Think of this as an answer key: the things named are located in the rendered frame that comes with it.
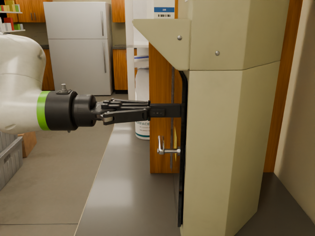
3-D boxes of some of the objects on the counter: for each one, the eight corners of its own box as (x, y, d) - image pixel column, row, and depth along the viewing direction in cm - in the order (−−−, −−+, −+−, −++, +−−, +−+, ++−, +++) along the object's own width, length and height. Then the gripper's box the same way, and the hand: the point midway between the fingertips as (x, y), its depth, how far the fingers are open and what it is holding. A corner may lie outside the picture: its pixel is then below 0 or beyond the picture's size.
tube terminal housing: (239, 179, 102) (268, -58, 76) (276, 247, 72) (345, -108, 45) (173, 180, 102) (179, -58, 75) (182, 248, 72) (197, -109, 45)
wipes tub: (160, 129, 148) (160, 103, 143) (160, 140, 135) (161, 111, 130) (136, 129, 148) (135, 103, 142) (134, 140, 135) (133, 111, 130)
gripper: (67, 103, 56) (183, 103, 56) (82, 88, 68) (177, 87, 68) (71, 136, 58) (182, 136, 58) (85, 116, 70) (177, 115, 71)
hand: (164, 110), depth 63 cm, fingers closed
